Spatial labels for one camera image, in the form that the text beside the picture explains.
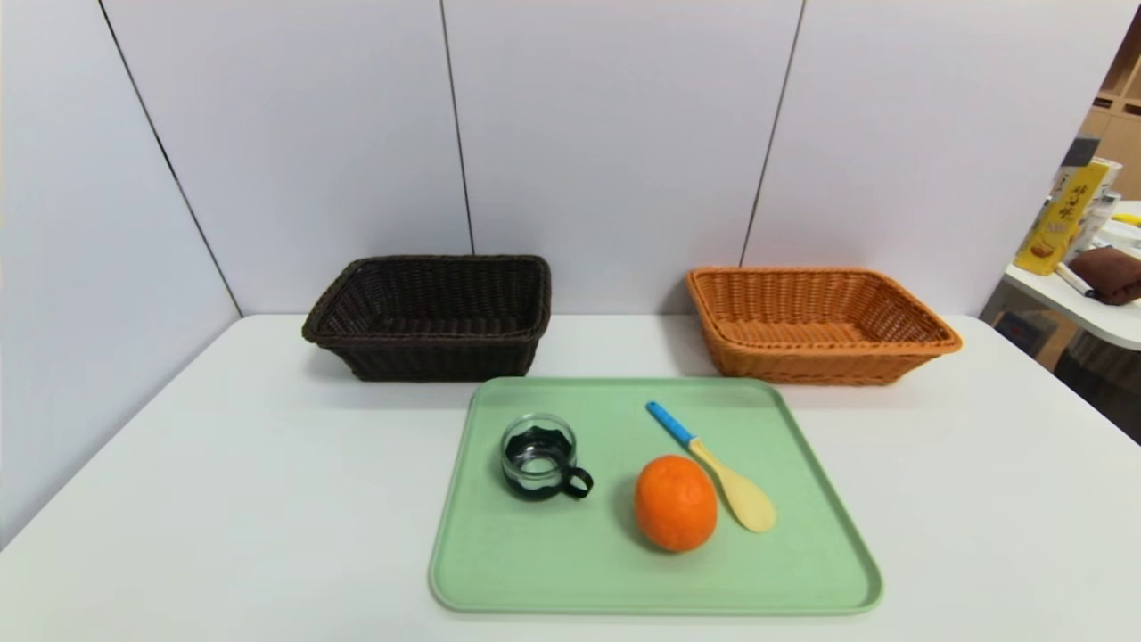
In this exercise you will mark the orange fruit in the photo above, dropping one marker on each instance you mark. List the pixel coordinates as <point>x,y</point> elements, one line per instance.
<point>675,504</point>

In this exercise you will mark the dark brown wicker basket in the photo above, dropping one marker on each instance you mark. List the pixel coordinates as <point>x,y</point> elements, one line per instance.
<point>446,357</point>

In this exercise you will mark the orange wicker basket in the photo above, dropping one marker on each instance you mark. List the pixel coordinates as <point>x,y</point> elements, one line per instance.
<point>802,366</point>

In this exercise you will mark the glass cup black holder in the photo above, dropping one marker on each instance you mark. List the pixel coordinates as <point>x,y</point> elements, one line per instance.
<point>535,464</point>

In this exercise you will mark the light green plastic tray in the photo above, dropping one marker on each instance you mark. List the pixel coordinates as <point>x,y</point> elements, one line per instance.
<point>579,553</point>

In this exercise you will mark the yellow printed carton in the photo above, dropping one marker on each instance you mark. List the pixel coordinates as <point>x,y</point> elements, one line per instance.
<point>1061,223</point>

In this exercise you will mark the white marker pen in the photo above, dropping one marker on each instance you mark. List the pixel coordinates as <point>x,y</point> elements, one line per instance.
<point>1074,279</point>

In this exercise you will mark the white side table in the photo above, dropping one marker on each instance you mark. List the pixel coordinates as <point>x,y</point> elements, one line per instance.
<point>1105,325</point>

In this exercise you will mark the dark furniture piece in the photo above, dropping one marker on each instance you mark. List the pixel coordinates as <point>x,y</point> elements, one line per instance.
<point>1101,392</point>

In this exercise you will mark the dark grey carton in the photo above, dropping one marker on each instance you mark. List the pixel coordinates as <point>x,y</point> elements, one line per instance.
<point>1080,152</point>

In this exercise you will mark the brown folded towel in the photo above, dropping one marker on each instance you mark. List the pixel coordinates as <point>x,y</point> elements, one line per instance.
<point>1110,272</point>

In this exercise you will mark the small yellow item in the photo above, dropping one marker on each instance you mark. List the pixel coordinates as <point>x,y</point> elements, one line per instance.
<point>1130,218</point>

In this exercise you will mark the wooden shelf unit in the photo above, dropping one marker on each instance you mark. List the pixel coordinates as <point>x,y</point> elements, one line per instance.
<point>1125,134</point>

